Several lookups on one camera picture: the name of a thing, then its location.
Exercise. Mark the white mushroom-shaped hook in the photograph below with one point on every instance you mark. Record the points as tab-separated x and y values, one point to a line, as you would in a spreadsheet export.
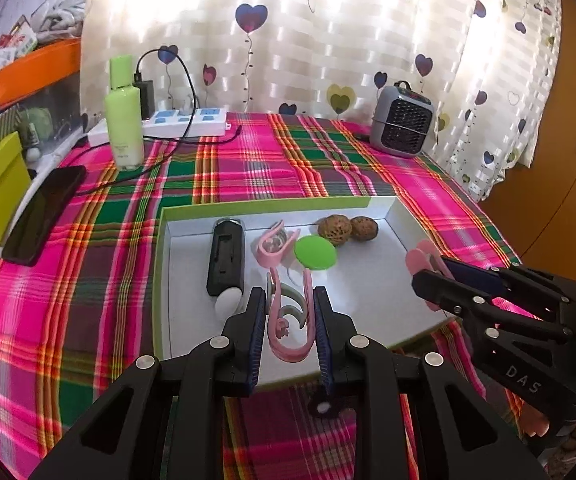
227	303

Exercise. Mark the person's right hand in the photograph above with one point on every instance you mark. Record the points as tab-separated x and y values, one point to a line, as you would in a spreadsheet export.
561	451

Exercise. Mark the black rectangular device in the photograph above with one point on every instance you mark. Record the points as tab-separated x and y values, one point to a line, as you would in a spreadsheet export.
227	257

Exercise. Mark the pink hair claw clip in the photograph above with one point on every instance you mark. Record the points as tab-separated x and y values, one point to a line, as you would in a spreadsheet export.
426	256

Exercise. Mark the wooden wardrobe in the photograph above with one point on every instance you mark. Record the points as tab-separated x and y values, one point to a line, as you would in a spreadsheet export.
535	207

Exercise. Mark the grey mini fan heater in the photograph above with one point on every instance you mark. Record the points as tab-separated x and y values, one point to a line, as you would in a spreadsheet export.
401	121

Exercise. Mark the heart patterned curtain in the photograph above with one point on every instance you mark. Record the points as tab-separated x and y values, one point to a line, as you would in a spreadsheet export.
487	66

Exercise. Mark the black smartphone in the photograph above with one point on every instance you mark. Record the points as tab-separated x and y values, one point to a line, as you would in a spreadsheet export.
31	231

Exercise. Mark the pink grey hair clip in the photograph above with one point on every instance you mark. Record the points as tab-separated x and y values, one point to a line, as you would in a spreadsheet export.
286	302

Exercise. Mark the green lid white jar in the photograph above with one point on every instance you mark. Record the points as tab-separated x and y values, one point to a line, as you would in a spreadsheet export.
315	253

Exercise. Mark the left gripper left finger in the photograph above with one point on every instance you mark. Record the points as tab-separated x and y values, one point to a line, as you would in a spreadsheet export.
164	419

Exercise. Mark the brown walnut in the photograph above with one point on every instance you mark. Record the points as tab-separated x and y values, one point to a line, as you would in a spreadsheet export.
336	228
364	228

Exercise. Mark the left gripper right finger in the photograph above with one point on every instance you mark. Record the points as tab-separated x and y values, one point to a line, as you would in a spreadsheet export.
413	415

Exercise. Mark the black charger plug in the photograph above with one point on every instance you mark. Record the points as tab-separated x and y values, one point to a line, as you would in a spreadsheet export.
146	95

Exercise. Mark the white blue power strip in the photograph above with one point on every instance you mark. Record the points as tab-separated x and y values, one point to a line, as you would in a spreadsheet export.
173	124

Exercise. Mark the white bedside shelf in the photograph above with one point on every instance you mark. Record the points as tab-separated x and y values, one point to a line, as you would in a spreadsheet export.
43	167

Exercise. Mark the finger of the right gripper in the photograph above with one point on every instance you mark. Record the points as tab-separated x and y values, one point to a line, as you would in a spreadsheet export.
530	290
474	306

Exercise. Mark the plaid pink green bedspread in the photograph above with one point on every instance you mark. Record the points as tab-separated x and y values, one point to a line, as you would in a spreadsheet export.
74	320

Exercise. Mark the orange storage bin lid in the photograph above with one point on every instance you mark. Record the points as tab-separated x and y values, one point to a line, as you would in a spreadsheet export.
39	70

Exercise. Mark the green lotion bottle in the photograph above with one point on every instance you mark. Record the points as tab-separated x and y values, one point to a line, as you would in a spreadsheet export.
123	115

